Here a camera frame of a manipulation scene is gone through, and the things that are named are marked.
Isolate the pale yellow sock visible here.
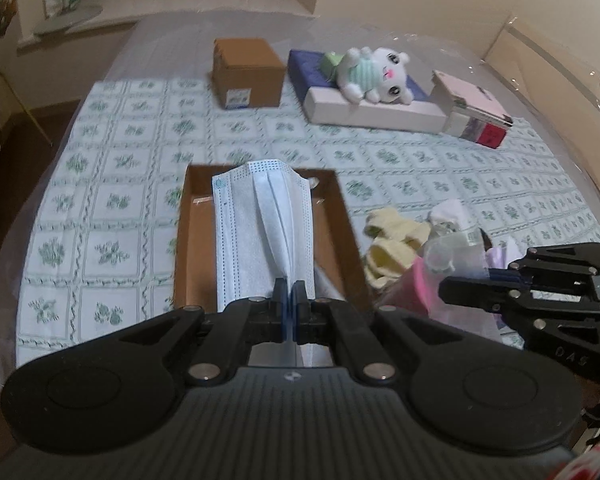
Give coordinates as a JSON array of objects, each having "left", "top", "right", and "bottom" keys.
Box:
[
  {"left": 364, "top": 207, "right": 431, "bottom": 250},
  {"left": 364, "top": 237, "right": 422, "bottom": 289}
]

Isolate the light blue face mask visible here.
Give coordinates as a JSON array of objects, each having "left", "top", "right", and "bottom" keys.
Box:
[{"left": 211, "top": 160, "right": 317, "bottom": 313}]

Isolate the gold metal clothes rack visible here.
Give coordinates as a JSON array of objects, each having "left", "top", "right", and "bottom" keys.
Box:
[{"left": 0, "top": 55, "right": 53, "bottom": 148}]

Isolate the purple tissue pack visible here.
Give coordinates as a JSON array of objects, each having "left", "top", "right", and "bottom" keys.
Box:
[{"left": 485, "top": 244, "right": 523, "bottom": 272}]

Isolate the white flat box blue top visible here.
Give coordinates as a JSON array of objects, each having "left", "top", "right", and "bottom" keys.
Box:
[{"left": 287, "top": 49, "right": 448, "bottom": 134}]

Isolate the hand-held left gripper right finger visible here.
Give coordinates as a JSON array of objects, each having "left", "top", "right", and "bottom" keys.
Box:
[{"left": 291, "top": 280, "right": 486, "bottom": 385}]

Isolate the plastic wrapped headboard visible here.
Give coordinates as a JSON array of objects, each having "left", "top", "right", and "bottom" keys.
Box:
[{"left": 480, "top": 12, "right": 600, "bottom": 161}]

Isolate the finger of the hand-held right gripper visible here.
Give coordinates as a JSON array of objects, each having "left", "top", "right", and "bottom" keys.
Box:
[
  {"left": 439, "top": 277, "right": 600, "bottom": 318},
  {"left": 486, "top": 242, "right": 600, "bottom": 281}
]

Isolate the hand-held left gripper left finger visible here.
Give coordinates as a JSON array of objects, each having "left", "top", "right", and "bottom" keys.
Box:
[{"left": 100, "top": 279, "right": 289, "bottom": 386}]

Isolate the pink lidded cup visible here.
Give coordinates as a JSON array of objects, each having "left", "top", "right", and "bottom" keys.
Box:
[{"left": 377, "top": 255, "right": 503, "bottom": 346}]

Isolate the green floral tablecloth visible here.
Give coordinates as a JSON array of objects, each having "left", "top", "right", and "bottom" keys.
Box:
[{"left": 17, "top": 77, "right": 600, "bottom": 356}]

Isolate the white bunny plush toy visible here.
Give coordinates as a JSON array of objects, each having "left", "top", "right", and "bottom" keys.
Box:
[{"left": 335, "top": 46, "right": 415, "bottom": 106}]

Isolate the small closed cardboard box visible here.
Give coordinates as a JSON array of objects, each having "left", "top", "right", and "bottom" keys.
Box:
[{"left": 211, "top": 37, "right": 287, "bottom": 110}]

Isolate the thin white book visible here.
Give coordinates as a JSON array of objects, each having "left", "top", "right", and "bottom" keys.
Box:
[{"left": 450, "top": 102, "right": 514, "bottom": 128}]

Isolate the white sock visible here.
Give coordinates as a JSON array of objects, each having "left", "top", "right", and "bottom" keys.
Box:
[{"left": 427, "top": 199, "right": 468, "bottom": 233}]

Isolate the small green object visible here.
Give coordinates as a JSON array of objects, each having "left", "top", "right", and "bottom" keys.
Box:
[{"left": 320, "top": 51, "right": 345, "bottom": 80}]

